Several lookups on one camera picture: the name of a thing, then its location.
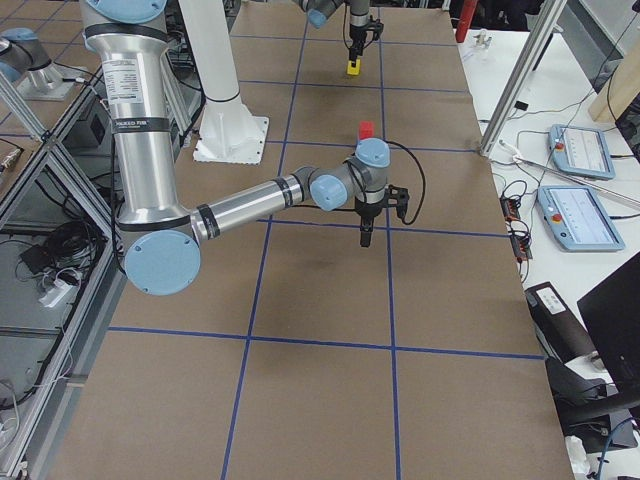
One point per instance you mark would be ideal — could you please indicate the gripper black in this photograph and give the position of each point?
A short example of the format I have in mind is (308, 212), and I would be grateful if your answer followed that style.
(368, 211)
(355, 38)

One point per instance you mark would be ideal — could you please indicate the yellow block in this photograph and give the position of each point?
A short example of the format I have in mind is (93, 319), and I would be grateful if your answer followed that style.
(353, 68)

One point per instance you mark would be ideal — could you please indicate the red block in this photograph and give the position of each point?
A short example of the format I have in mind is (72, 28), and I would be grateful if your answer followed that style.
(366, 130)

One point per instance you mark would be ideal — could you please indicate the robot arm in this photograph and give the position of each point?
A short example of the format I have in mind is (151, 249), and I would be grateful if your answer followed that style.
(161, 237)
(356, 14)

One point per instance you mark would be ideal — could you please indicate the red cylinder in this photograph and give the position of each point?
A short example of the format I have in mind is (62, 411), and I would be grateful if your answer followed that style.
(465, 19)

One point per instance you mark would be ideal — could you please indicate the brown paper table cover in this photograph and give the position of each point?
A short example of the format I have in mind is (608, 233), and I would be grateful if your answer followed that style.
(297, 353)

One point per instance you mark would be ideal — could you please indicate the teach pendant near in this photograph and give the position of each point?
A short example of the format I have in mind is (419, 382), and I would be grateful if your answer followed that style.
(577, 219)

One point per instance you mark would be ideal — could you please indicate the teach pendant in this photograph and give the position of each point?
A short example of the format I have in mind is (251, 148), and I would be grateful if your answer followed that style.
(577, 219)
(581, 151)

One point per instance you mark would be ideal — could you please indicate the teach pendant far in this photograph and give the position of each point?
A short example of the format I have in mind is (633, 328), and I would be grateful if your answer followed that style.
(581, 151)

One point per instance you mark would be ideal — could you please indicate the black monitor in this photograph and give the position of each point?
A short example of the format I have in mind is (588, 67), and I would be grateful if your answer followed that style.
(610, 312)

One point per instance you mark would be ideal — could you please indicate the white camera pillar base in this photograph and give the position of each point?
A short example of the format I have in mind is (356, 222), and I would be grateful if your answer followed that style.
(228, 131)

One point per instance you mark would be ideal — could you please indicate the aluminium frame post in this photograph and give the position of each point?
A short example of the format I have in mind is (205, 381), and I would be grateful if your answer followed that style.
(530, 52)

